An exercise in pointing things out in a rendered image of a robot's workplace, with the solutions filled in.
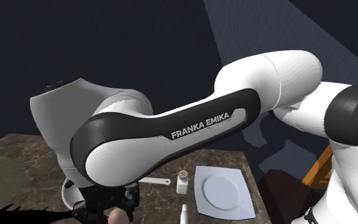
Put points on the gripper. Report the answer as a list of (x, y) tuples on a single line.
[(104, 198)]

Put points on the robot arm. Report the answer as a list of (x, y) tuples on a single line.
[(172, 136)]

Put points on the pink round object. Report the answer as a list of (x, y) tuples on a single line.
[(118, 217)]

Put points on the white bowl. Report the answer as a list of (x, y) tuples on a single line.
[(68, 198)]

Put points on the white spoon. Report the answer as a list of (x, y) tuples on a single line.
[(157, 181)]

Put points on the white salt shaker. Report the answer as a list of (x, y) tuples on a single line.
[(182, 186)]

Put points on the black spiky object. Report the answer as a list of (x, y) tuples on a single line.
[(26, 216)]

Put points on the white bottle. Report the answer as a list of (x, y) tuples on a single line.
[(184, 215)]

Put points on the white square plate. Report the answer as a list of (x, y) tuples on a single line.
[(222, 192)]

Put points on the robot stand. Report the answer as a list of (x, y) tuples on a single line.
[(278, 198)]

